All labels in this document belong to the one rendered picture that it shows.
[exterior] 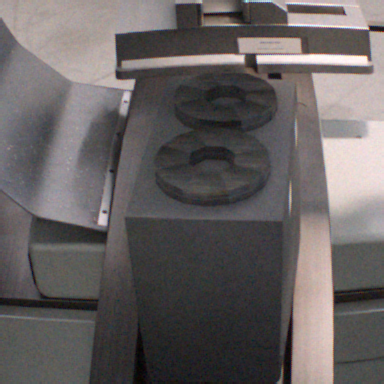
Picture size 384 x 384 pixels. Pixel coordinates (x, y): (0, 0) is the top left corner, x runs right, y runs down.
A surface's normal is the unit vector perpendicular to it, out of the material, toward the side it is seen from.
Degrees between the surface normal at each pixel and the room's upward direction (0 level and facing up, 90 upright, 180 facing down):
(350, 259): 90
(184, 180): 0
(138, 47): 90
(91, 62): 0
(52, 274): 90
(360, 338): 90
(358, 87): 0
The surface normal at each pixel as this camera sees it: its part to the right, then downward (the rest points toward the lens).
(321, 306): -0.06, -0.81
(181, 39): 0.00, 0.58
